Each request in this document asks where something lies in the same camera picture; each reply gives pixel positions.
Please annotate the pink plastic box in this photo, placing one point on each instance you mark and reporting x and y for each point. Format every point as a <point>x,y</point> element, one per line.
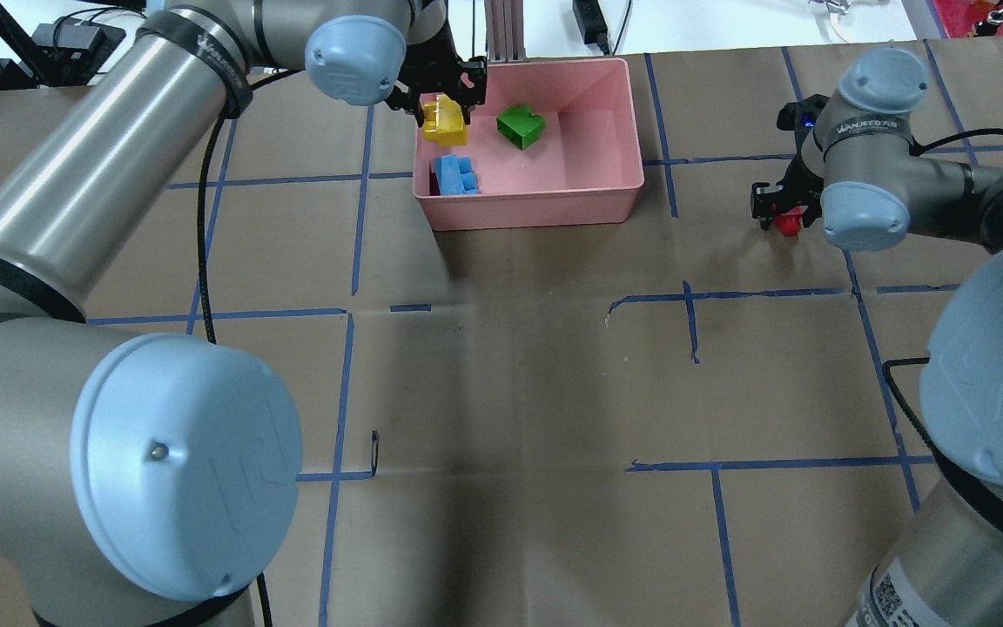
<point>585,169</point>

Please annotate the aluminium frame post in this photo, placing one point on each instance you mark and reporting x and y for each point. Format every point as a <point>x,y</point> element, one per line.
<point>505,31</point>

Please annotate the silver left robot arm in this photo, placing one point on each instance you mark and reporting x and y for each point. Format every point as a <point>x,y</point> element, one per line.
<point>147,475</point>

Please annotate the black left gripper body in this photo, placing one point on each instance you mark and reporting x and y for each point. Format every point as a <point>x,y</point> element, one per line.
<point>428,68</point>

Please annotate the yellow two-stud block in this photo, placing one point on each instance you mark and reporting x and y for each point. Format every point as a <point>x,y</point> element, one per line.
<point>443,122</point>

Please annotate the black camera stand base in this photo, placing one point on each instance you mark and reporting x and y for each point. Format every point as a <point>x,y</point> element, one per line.
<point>68,50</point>

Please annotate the black power adapter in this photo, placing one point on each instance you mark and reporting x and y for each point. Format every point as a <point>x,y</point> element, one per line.
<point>591,22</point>

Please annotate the red small block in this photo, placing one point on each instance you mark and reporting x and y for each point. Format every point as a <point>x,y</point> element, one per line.
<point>789,223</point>

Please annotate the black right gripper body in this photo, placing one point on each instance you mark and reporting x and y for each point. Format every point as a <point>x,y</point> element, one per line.
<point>799,192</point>

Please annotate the green two-stud block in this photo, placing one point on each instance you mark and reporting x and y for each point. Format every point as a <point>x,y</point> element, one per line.
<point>520,125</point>

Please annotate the blue three-stud block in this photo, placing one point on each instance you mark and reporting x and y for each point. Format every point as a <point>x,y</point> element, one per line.
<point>454,175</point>

